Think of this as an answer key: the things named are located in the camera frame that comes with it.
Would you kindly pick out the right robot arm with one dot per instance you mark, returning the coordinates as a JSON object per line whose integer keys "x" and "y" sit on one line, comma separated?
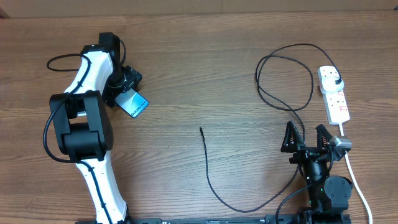
{"x": 328, "y": 194}

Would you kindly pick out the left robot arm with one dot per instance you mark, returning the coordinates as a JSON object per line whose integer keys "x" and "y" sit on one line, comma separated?
{"x": 78, "y": 130}

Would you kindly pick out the white power strip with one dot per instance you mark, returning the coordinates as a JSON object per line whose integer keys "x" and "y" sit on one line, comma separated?
{"x": 335, "y": 103}

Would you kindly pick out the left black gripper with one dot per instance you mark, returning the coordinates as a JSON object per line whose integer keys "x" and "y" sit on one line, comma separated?
{"x": 132, "y": 78}

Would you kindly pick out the blue screen smartphone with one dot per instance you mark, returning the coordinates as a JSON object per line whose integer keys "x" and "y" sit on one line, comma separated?
{"x": 132, "y": 103}

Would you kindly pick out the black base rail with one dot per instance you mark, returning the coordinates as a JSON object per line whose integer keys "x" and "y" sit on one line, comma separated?
{"x": 268, "y": 219}

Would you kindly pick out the white charger plug adapter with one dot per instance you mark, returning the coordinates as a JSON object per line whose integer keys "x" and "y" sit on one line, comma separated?
{"x": 329, "y": 85}

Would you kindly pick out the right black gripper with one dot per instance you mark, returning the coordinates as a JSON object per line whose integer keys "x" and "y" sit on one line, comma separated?
{"x": 303, "y": 153}

